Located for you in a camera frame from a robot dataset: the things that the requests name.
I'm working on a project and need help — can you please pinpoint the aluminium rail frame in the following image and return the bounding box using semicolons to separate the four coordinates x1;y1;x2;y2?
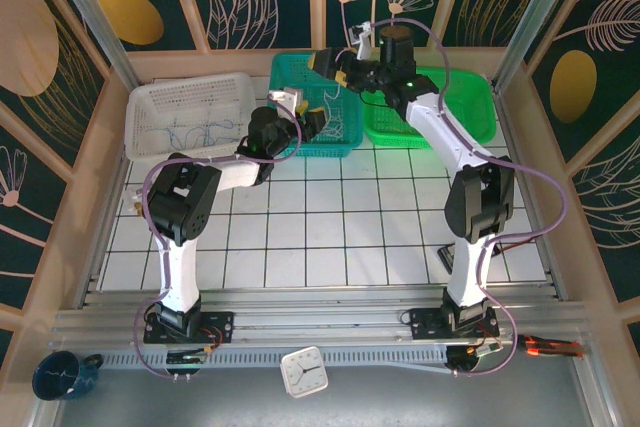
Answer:
49;284;599;351

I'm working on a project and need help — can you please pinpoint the dark blue mug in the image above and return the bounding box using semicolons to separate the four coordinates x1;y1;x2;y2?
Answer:
32;350;104;402

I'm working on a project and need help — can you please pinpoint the grey slotted cable duct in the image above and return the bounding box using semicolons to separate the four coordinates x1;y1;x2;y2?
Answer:
99;346;451;372

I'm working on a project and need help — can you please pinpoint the white thin cable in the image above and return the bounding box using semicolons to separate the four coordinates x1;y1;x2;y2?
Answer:
322;114;352;142

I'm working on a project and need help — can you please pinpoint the blue thin cable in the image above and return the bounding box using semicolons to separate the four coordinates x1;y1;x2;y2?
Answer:
145;125;189;149
188;118;247;147

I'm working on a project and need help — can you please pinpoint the green plastic basket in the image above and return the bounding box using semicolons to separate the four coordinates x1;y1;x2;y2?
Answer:
360;65;497;150

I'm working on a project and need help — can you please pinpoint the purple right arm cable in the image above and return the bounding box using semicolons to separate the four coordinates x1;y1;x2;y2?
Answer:
367;17;571;378

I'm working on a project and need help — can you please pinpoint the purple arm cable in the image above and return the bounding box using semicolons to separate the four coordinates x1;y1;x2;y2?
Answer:
133;91;304;379
367;17;571;378

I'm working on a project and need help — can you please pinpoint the white square clock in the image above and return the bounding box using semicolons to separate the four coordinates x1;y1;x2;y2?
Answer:
279;345;330;399

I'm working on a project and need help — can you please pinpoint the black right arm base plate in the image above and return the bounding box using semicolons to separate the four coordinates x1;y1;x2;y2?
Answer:
408;306;501;341

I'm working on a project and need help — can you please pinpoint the teal plastic basket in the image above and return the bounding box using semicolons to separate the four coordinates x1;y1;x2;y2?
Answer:
259;50;364;158

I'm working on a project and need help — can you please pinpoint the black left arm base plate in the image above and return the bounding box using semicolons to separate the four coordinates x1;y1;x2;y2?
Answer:
143;310;235;346

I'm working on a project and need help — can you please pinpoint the white plastic basket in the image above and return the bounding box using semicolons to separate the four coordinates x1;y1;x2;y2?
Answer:
123;71;260;164

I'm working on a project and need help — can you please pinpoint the small controller board with wires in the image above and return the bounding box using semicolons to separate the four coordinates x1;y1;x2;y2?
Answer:
447;341;504;371
166;349;214;367

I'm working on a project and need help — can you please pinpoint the orange and black hand tool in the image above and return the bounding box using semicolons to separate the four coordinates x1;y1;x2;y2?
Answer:
517;334;584;360

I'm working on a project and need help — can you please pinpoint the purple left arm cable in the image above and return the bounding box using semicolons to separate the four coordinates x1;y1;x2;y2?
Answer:
133;91;304;379

